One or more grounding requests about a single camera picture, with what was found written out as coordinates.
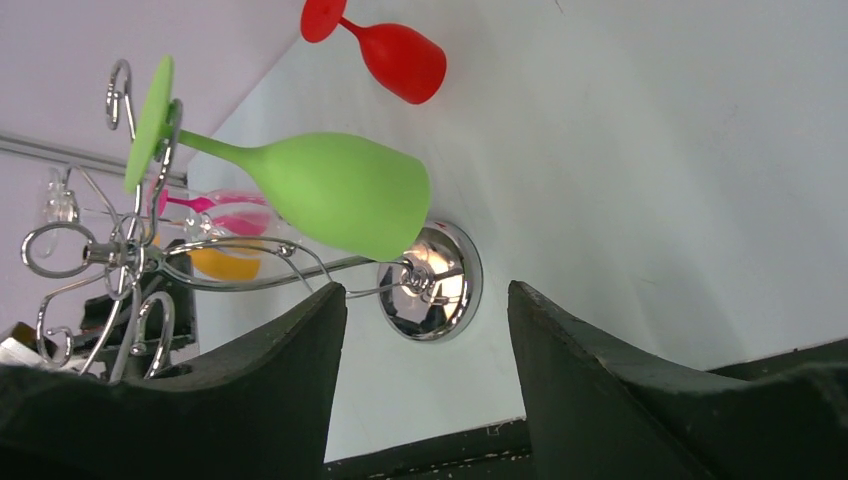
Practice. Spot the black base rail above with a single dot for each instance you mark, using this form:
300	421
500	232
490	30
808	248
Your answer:
503	450

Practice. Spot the green wine glass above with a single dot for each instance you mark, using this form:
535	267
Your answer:
342	190

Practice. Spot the chrome wine glass rack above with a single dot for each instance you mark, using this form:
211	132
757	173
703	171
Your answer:
428	294

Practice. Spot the red wine glass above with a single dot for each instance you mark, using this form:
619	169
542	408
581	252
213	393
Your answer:
400	59

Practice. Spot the orange wine glass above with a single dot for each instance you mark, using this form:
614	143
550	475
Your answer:
225	267

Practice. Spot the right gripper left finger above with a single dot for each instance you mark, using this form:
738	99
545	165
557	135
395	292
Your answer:
257	407

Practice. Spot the clear wine glass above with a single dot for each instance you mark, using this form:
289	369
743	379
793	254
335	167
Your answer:
59	212

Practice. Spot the pink wine glass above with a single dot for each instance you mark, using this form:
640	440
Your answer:
219	213

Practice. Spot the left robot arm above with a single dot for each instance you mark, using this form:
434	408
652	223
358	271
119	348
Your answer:
129	339

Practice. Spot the left aluminium frame post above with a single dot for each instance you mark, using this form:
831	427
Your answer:
35	149

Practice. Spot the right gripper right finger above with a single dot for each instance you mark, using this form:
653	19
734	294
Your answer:
598	407

